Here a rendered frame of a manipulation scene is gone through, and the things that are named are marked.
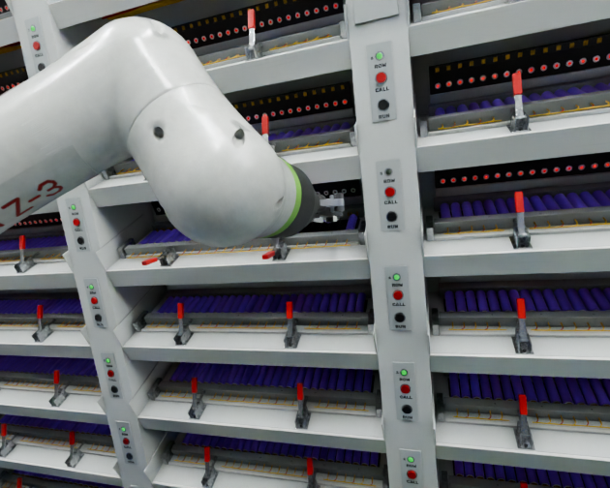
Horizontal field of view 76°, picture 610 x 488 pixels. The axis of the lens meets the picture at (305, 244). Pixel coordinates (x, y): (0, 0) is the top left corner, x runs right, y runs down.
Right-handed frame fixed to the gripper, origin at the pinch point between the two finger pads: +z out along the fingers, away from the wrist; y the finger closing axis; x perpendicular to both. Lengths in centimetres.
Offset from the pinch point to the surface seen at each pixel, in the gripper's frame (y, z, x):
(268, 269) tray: 13.7, 6.9, 9.9
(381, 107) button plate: -10.8, 0.3, -16.6
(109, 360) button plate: 58, 10, 31
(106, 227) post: 54, 7, -1
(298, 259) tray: 7.3, 6.8, 8.2
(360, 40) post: -8.3, -1.3, -27.7
